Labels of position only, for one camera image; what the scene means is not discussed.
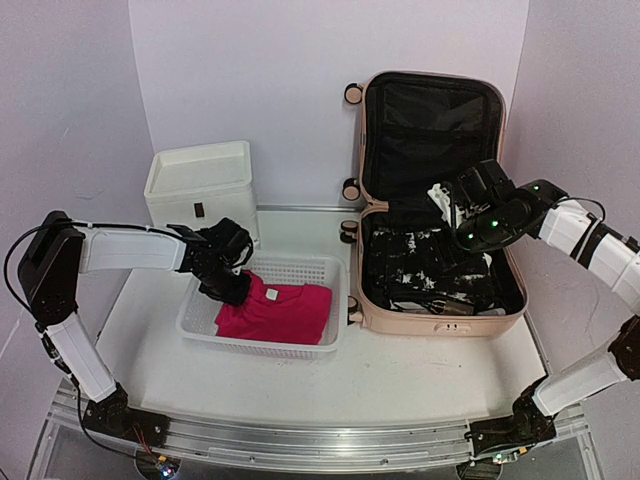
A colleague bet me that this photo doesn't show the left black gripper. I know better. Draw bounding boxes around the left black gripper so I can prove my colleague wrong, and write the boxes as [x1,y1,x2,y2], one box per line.
[195,261,252,307]

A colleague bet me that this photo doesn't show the white perforated plastic basket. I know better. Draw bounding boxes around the white perforated plastic basket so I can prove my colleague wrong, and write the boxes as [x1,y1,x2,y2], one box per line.
[175,251,349,360]

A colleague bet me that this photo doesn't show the white plastic drawer unit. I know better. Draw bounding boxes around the white plastic drawer unit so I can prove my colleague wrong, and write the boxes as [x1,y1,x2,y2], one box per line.
[144,140,260,244]

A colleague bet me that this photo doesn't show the magenta t-shirt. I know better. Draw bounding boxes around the magenta t-shirt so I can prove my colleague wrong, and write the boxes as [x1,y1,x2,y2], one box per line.
[215,272,332,345]

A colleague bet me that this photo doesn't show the black white patterned garment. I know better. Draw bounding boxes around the black white patterned garment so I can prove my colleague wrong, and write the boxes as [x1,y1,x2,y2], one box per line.
[363,227,497,310]

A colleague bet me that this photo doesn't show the pink hard-shell suitcase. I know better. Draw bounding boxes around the pink hard-shell suitcase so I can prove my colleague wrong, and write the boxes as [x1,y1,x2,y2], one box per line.
[340,71,528,337]

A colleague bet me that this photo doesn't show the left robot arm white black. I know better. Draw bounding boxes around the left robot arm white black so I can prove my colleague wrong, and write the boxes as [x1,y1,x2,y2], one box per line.
[2,210,254,447]

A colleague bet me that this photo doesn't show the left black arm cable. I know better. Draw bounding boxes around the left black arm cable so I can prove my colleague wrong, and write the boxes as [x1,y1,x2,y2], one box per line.
[3,224,156,464]

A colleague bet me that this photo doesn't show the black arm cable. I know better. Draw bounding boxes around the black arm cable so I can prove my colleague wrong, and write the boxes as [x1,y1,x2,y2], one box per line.
[554,197,606,221]
[3,224,156,464]

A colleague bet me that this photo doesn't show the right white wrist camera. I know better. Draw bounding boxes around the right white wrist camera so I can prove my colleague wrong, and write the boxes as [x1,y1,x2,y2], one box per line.
[427,183,465,226]

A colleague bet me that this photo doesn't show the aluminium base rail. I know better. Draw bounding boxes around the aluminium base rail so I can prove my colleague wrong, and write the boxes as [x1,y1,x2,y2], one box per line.
[26,380,604,479]

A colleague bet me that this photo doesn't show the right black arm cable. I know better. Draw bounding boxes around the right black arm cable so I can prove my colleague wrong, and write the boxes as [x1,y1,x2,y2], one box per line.
[554,197,606,221]

